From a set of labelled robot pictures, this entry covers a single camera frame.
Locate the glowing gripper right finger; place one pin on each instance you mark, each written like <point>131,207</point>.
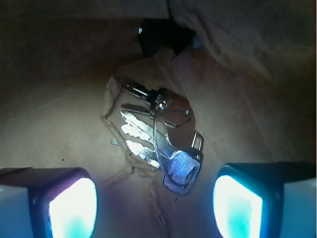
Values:
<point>266,200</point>

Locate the silver key bunch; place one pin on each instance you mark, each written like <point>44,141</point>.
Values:
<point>168,123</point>

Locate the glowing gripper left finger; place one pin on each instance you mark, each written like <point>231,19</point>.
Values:
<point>47,203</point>

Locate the brown paper bag tray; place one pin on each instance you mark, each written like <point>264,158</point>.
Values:
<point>248,68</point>

